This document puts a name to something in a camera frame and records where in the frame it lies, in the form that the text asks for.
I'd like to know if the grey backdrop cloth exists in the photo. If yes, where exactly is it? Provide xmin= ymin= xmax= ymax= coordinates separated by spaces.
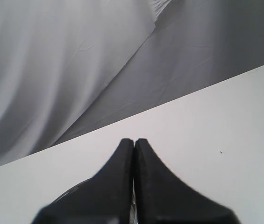
xmin=0 ymin=0 xmax=264 ymax=166

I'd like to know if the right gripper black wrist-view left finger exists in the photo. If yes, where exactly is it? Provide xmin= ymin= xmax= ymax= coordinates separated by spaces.
xmin=35 ymin=139 xmax=134 ymax=224

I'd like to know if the round stainless steel dish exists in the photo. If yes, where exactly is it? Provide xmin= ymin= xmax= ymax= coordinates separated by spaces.
xmin=57 ymin=178 xmax=139 ymax=224

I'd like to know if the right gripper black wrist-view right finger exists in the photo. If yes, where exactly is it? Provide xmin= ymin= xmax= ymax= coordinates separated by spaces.
xmin=134 ymin=139 xmax=240 ymax=224

